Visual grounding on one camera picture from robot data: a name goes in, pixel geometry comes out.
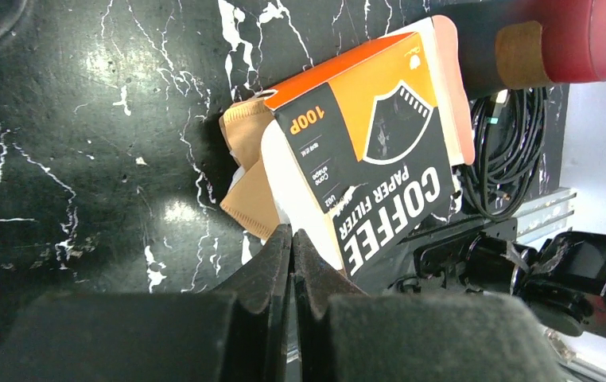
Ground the red and black carafe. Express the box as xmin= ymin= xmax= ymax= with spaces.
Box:
xmin=438 ymin=0 xmax=606 ymax=99

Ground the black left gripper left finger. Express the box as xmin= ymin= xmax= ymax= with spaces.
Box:
xmin=0 ymin=224 xmax=293 ymax=381

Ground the orange coffee filter package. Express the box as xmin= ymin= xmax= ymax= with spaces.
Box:
xmin=218 ymin=14 xmax=476 ymax=280

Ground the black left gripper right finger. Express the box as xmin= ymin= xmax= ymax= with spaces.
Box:
xmin=292 ymin=230 xmax=564 ymax=381

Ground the coiled black cable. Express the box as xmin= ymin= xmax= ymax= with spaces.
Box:
xmin=460 ymin=87 xmax=549 ymax=223

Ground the white paper coffee filter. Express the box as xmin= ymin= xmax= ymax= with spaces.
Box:
xmin=220 ymin=117 xmax=344 ymax=272

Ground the aluminium frame rail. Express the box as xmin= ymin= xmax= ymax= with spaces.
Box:
xmin=512 ymin=188 xmax=577 ymax=247

